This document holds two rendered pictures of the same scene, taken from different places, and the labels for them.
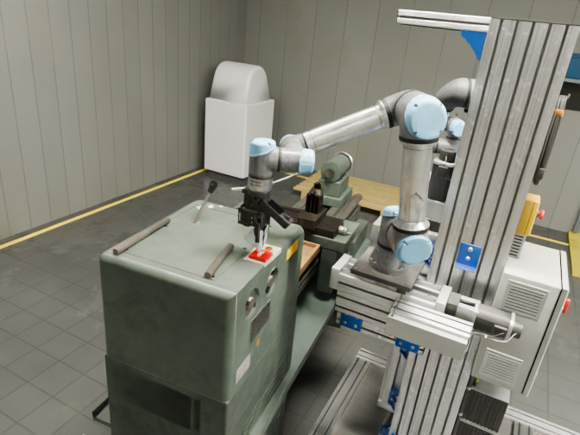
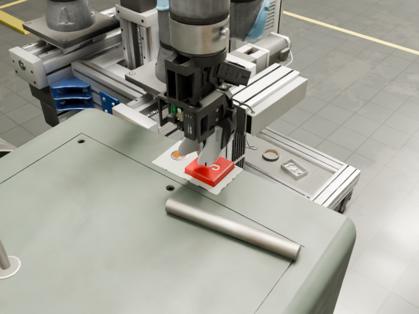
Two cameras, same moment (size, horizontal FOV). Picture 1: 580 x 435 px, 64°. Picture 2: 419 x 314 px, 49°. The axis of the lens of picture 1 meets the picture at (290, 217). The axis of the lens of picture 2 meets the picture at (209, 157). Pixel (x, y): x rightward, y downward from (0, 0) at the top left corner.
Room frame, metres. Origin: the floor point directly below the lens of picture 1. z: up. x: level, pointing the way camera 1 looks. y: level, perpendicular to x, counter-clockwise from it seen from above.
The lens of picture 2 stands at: (1.17, 0.63, 1.75)
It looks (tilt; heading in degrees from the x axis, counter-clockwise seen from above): 39 degrees down; 286
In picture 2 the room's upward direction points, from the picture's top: straight up
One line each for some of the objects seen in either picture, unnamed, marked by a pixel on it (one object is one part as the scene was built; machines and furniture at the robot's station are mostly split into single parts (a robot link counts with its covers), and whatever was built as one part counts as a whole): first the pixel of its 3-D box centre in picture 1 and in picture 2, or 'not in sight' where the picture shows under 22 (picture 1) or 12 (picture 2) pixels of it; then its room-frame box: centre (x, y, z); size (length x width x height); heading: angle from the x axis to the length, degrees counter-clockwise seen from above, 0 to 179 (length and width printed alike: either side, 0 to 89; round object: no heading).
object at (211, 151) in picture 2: (252, 239); (207, 151); (1.32, 0.11, 1.32); 0.06 x 0.03 x 0.09; 70
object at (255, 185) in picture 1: (259, 183); (201, 31); (1.33, 0.10, 1.50); 0.08 x 0.08 x 0.05
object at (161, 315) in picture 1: (211, 284); (115, 311); (1.44, 0.26, 1.06); 0.59 x 0.48 x 0.39; 160
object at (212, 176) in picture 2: (261, 255); (209, 169); (1.33, 0.08, 1.26); 0.06 x 0.06 x 0.02; 70
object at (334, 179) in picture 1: (334, 178); not in sight; (2.95, -0.27, 1.01); 0.30 x 0.20 x 0.29; 160
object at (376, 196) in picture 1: (355, 193); not in sight; (5.29, -0.76, 0.06); 1.30 x 0.92 x 0.12; 65
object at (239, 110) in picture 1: (240, 119); not in sight; (5.85, 0.74, 0.69); 0.70 x 0.59 x 1.38; 155
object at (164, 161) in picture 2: (261, 261); (197, 177); (1.35, 0.08, 1.23); 0.13 x 0.08 x 0.06; 160
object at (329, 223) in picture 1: (301, 219); not in sight; (2.35, -0.07, 0.95); 0.43 x 0.18 x 0.04; 70
